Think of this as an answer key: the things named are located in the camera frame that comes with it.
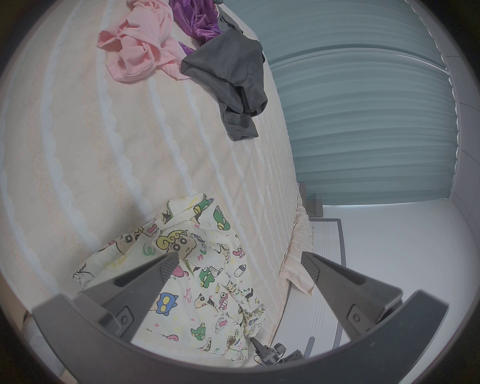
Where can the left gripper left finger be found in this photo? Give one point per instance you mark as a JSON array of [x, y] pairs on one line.
[[138, 290]]

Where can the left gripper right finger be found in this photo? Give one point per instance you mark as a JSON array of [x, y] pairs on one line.
[[348, 296]]

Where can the white printed pyjama trousers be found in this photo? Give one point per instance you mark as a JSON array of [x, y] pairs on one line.
[[210, 285]]

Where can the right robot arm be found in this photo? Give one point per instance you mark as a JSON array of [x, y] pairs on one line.
[[270, 354]]

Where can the bed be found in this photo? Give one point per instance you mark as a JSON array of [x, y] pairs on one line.
[[112, 150]]

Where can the grey bedside table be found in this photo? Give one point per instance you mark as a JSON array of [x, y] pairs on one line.
[[313, 206]]

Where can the blue-green curtain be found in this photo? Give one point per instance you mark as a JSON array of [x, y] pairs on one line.
[[356, 112]]

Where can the black garment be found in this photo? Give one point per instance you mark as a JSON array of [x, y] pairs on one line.
[[228, 67]]

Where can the pink garment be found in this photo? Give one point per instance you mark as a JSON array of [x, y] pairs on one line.
[[142, 48]]

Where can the purple garment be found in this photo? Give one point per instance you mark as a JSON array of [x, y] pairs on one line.
[[195, 18]]

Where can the grey garment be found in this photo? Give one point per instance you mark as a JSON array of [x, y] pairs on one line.
[[227, 20]]

